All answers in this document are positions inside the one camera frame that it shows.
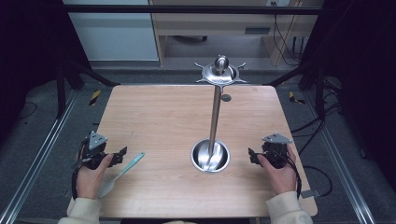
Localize black metal frame strut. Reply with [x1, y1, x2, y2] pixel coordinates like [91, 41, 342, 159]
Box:
[263, 61, 327, 121]
[55, 59, 121, 119]

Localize light wooden desk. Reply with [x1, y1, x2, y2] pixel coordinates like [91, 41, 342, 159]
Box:
[148, 0, 325, 67]

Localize person's right hand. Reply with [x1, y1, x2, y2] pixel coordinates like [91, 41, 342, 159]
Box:
[256, 144, 298, 196]

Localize teal handled spatula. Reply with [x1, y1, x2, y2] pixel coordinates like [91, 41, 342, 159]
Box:
[96, 151, 147, 200]

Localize white cabinet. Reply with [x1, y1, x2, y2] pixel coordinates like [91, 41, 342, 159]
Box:
[62, 0, 161, 63]

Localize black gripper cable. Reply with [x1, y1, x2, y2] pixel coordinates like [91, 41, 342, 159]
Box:
[71, 138, 90, 201]
[270, 148, 303, 200]

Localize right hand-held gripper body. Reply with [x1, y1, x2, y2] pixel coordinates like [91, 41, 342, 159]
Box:
[261, 133, 294, 170]

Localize yellow black tape strip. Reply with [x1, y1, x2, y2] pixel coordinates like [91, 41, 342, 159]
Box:
[288, 91, 306, 105]
[89, 89, 103, 106]

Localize person's left hand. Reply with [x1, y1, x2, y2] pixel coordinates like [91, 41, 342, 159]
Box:
[75, 152, 115, 201]

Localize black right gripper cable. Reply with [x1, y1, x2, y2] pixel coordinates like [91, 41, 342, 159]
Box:
[270, 148, 303, 200]

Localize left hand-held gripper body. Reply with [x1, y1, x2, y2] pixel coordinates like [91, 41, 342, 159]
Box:
[77, 130, 109, 171]

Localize grey cable plug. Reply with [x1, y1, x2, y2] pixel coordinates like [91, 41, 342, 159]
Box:
[300, 189, 321, 199]

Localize stainless steel utensil rack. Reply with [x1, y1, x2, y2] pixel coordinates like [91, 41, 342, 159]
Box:
[190, 54, 250, 175]

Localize black metal frame bar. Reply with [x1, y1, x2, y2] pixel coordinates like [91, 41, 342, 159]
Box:
[61, 4, 324, 16]

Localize black floor cables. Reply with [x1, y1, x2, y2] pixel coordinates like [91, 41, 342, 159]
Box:
[290, 92, 344, 198]

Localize aluminium floor rail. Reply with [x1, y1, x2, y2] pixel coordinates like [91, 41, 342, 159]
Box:
[0, 89, 79, 224]
[303, 91, 377, 224]

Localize black hanging cables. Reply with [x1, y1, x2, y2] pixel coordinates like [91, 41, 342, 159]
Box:
[272, 13, 307, 67]

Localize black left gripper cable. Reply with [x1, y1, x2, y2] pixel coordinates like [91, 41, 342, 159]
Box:
[71, 138, 90, 201]

